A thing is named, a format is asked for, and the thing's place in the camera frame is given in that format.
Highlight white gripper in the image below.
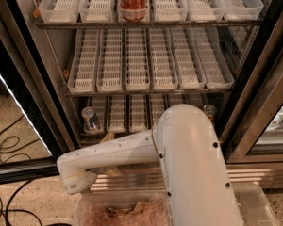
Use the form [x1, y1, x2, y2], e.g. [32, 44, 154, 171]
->
[61, 133, 115, 195]

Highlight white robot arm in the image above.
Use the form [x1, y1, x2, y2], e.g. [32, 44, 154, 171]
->
[57, 104, 243, 226]

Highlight blue silver can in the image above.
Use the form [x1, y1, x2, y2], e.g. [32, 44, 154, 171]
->
[81, 106, 101, 134]

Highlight steel fridge base grille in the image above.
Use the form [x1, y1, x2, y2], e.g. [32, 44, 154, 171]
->
[58, 146, 283, 191]

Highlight open fridge glass door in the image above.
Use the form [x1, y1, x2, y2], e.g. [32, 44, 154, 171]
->
[0, 3, 74, 186]

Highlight orange soda can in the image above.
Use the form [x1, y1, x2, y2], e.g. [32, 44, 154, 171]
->
[203, 105, 218, 121]

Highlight red cola can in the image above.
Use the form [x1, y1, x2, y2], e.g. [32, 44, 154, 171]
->
[119, 0, 146, 22]

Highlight right fridge glass door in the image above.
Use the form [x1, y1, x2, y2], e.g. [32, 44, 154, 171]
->
[225, 11, 283, 164]

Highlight left clear plastic bin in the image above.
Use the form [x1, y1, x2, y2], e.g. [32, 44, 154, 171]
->
[74, 190, 173, 226]

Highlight clear plastic bin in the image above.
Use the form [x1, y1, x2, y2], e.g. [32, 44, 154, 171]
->
[74, 190, 173, 226]
[232, 183, 279, 226]

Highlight right clear plastic bin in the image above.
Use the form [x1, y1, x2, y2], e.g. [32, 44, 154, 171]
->
[232, 183, 279, 226]

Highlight bottom wire shelf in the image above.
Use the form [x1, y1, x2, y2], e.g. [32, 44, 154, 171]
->
[80, 132, 141, 140]

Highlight wire shelf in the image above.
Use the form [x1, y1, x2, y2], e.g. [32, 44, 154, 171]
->
[35, 20, 263, 30]
[65, 89, 232, 98]
[80, 132, 141, 140]

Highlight black floor cables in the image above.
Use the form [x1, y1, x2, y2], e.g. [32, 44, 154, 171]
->
[0, 94, 45, 226]

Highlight middle wire shelf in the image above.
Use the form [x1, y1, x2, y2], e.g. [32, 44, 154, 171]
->
[65, 89, 232, 98]

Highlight top wire shelf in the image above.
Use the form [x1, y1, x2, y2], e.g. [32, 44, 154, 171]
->
[35, 20, 263, 30]

